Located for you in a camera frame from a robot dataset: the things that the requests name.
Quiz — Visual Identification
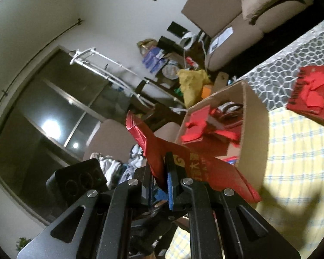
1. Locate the red envelope stack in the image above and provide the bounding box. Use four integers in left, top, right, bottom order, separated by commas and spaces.
126, 112, 262, 204

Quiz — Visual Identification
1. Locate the yellow plaid cloth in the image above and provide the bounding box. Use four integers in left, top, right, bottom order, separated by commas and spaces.
165, 106, 324, 259

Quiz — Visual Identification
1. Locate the cardboard box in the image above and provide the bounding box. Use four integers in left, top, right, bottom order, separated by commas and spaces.
175, 80, 269, 191

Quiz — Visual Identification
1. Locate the yellow plastic bag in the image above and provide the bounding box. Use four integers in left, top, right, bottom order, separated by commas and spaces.
178, 69, 211, 109

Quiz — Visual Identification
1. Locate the grey pebble pattern mat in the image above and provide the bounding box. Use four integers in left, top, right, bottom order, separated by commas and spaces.
240, 20, 324, 111

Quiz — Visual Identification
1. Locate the red gift bag pile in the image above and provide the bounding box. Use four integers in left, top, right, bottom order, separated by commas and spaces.
286, 66, 324, 120

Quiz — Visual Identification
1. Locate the white clothes rack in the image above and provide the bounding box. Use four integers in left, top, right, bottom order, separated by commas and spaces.
69, 47, 154, 106

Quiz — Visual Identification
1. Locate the brown sofa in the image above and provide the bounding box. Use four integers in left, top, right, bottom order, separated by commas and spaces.
182, 0, 314, 71

